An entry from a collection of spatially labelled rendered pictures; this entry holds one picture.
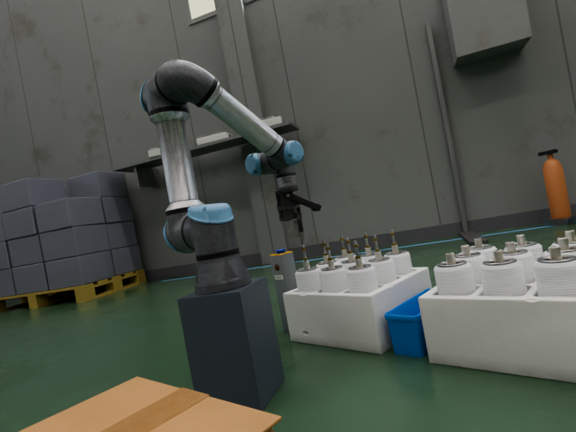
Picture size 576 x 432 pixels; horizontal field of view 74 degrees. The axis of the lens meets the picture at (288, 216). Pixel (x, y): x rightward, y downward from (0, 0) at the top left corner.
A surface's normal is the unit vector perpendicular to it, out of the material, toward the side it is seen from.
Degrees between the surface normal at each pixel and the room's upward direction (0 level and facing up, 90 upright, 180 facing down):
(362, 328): 90
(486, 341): 90
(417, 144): 90
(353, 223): 90
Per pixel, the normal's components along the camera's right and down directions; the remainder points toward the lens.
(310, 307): -0.70, 0.13
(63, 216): -0.33, 0.06
